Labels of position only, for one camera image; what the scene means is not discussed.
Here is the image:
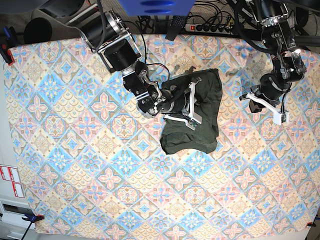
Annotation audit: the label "black round stool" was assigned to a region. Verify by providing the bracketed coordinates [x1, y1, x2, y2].
[23, 17, 52, 44]

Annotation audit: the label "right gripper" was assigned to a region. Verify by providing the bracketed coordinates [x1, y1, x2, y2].
[159, 85, 191, 115]

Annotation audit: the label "blue clamp upper left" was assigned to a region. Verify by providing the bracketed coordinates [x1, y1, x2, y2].
[0, 26, 15, 66]

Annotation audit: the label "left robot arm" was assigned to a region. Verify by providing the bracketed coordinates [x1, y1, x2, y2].
[249, 0, 307, 115]

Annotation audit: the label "dark green long-sleeve shirt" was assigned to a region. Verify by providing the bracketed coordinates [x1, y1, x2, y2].
[160, 68, 223, 155]

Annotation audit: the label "patterned colourful table cloth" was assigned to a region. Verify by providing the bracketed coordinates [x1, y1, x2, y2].
[3, 34, 320, 240]

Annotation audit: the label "blue clamp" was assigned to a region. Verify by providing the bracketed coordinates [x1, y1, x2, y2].
[21, 213, 45, 240]
[0, 26, 15, 66]

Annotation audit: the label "blue plastic box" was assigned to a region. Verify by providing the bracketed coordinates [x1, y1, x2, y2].
[119, 0, 196, 16]

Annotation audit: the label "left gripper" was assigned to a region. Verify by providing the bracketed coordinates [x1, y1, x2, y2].
[249, 73, 292, 113]

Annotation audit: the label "black power strip red switch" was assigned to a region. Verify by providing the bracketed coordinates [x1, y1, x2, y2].
[184, 23, 232, 35]

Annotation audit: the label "black remote control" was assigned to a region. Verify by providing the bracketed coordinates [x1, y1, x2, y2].
[165, 15, 187, 41]

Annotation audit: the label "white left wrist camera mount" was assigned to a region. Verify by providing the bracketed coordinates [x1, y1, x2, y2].
[239, 92, 290, 125]

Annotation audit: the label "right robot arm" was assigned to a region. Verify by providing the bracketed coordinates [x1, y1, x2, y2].
[79, 11, 202, 123]

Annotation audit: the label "red white labels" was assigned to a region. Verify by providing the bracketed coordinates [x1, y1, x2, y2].
[0, 165, 24, 198]

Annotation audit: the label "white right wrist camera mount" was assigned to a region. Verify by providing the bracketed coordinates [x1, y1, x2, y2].
[163, 77, 202, 131]

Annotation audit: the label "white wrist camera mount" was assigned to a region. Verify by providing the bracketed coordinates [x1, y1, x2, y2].
[163, 77, 202, 131]
[239, 92, 290, 125]

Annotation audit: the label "orange clamp lower right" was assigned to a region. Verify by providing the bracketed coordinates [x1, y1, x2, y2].
[306, 222, 317, 227]

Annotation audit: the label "blue clamp lower left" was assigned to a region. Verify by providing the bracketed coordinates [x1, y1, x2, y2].
[21, 213, 45, 240]

